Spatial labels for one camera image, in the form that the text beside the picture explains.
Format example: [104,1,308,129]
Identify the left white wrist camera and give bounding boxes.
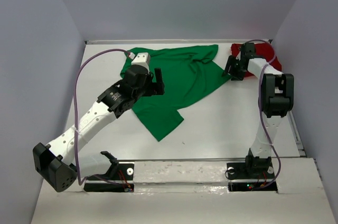
[128,53,151,70]

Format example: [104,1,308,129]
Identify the green t-shirt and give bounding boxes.
[130,44,229,141]

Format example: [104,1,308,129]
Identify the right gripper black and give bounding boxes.
[222,55,246,81]

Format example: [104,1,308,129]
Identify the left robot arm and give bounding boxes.
[33,65,164,192]

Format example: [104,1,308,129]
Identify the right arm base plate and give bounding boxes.
[224,162,277,192]

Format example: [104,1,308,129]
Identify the aluminium rail right edge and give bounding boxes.
[288,111,307,157]

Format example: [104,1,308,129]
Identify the folded red t-shirt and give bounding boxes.
[228,43,282,72]

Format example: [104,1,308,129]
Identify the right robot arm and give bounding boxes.
[223,40,294,188]

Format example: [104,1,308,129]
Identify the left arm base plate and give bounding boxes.
[83,151,135,193]

